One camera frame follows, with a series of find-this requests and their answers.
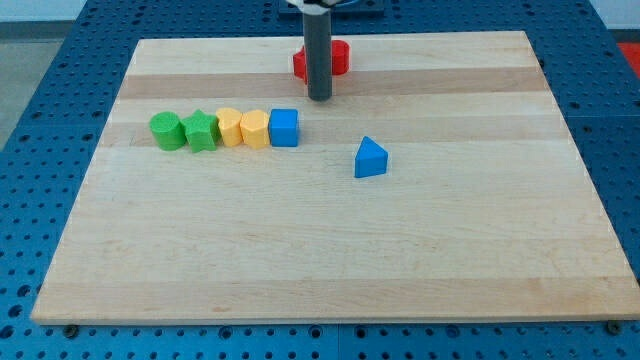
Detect blue triangle block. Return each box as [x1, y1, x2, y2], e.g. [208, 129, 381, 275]
[354, 136, 389, 178]

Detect yellow hexagon block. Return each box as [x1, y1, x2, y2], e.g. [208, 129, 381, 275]
[240, 110, 271, 149]

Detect red star block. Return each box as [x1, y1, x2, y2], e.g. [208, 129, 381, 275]
[292, 46, 307, 83]

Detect green cylinder block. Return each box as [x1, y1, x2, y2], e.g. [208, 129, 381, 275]
[149, 111, 186, 151]

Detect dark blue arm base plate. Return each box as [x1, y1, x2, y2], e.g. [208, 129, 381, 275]
[275, 0, 388, 19]

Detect yellow heart block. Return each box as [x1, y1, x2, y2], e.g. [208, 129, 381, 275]
[216, 107, 243, 147]

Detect red moon block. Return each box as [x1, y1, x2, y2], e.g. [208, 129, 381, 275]
[331, 40, 351, 76]

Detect blue cube block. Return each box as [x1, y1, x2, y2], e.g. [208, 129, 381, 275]
[269, 109, 299, 147]

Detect green star block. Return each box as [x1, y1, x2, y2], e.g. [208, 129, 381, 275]
[181, 110, 221, 153]

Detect wooden board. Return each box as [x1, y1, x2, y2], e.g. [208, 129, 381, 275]
[31, 31, 639, 326]

